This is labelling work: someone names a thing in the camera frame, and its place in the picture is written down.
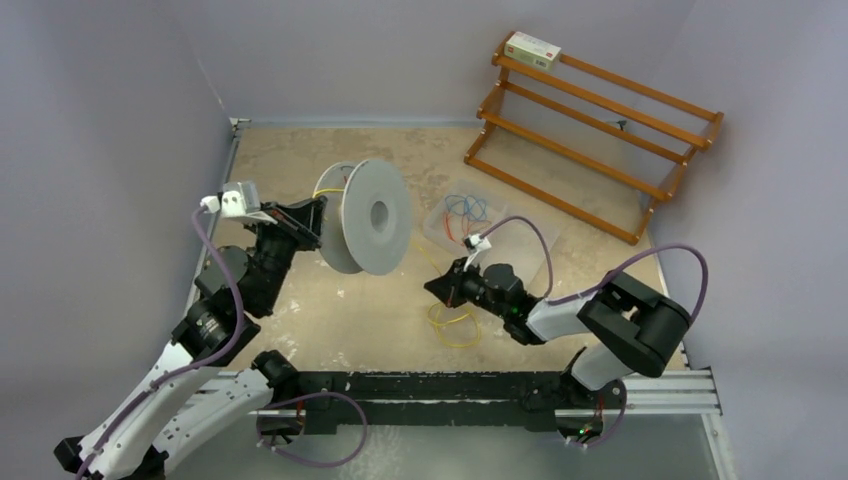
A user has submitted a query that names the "orange cable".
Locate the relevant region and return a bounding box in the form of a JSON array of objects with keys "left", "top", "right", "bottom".
[{"left": 442, "top": 210, "right": 495, "bottom": 250}]

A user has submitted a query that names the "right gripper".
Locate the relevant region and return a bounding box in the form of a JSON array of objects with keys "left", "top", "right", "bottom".
[{"left": 425, "top": 256, "right": 509, "bottom": 319}]

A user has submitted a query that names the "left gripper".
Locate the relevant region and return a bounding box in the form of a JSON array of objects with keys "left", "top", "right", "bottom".
[{"left": 242, "top": 193, "right": 323, "bottom": 313}]

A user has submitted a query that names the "clear plastic divided tray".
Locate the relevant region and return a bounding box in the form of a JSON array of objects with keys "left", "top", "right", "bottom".
[{"left": 421, "top": 179, "right": 560, "bottom": 273}]

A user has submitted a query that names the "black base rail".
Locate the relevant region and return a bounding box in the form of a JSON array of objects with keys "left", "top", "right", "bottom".
[{"left": 257, "top": 371, "right": 627, "bottom": 441}]

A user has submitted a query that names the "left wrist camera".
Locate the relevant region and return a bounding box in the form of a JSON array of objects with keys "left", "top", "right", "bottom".
[{"left": 220, "top": 180, "right": 277, "bottom": 225}]

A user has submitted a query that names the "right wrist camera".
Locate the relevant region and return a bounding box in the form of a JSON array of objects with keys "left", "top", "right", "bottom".
[{"left": 463, "top": 234, "right": 492, "bottom": 271}]

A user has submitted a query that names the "white green box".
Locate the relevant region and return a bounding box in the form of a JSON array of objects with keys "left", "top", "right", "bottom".
[{"left": 504, "top": 31, "right": 561, "bottom": 72}]

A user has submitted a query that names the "white perforated cable spool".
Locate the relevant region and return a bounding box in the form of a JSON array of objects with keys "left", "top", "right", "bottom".
[{"left": 313, "top": 158, "right": 413, "bottom": 276}]

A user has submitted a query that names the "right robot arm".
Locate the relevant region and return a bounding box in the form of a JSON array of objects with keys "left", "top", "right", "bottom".
[{"left": 423, "top": 258, "right": 693, "bottom": 407}]

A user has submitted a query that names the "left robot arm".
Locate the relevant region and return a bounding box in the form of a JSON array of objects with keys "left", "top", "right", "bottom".
[{"left": 54, "top": 196, "right": 327, "bottom": 479}]

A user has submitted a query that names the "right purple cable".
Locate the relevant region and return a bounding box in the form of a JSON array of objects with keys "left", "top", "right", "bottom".
[{"left": 480, "top": 215, "right": 710, "bottom": 326}]

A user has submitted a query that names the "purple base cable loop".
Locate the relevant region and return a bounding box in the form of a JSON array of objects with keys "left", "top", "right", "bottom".
[{"left": 254, "top": 388, "right": 370, "bottom": 469}]

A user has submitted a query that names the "blue cable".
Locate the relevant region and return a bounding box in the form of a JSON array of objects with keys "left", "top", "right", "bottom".
[{"left": 443, "top": 193, "right": 495, "bottom": 223}]

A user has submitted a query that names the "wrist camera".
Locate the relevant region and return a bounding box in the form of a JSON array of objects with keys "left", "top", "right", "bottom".
[
  {"left": 463, "top": 234, "right": 492, "bottom": 271},
  {"left": 220, "top": 180, "right": 277, "bottom": 225}
]

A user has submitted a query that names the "wooden shelf rack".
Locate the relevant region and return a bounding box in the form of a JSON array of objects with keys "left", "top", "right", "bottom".
[{"left": 463, "top": 31, "right": 725, "bottom": 245}]

